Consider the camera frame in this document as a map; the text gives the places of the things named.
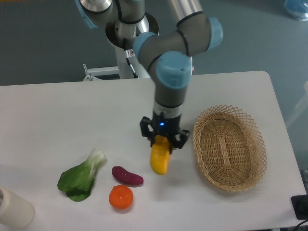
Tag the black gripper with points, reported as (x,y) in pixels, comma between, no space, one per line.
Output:
(166,127)

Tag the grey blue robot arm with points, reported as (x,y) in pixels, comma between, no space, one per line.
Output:
(127,24)

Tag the purple sweet potato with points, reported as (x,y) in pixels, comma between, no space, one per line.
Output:
(126,177)

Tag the woven bamboo basket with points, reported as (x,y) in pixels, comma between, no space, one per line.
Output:
(229,148)

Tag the orange tangerine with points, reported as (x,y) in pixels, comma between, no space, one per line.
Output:
(121,197)

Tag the green bok choy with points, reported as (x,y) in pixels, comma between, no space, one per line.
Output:
(77,182)

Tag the black device at edge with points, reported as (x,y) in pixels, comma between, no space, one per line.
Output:
(300,206)

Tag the cream cylindrical cup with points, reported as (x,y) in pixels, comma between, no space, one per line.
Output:
(15,211)

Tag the blue plastic bag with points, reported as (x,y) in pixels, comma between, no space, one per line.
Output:
(298,9)

